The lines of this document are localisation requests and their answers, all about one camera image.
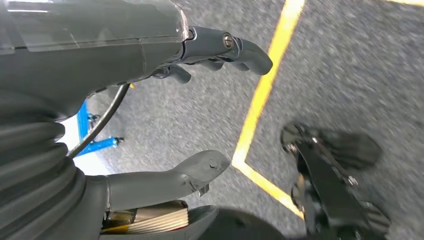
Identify blue metal shelf cart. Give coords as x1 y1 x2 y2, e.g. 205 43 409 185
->
76 100 124 157

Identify robot's ribbed left arm sleeve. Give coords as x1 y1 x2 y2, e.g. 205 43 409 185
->
0 89 88 240

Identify yellow floor tape square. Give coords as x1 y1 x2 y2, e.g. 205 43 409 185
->
231 0 306 220

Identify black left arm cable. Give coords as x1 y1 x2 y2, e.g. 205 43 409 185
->
67 83 131 159

